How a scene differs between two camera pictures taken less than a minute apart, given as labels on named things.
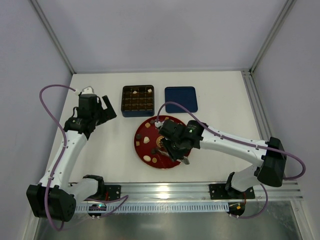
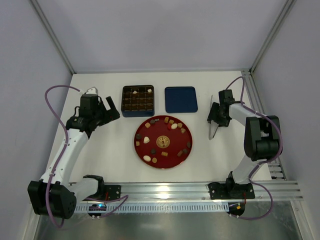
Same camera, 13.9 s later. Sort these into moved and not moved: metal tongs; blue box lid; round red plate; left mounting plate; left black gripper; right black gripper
Moved: right black gripper; metal tongs
Not moved: blue box lid; left mounting plate; left black gripper; round red plate
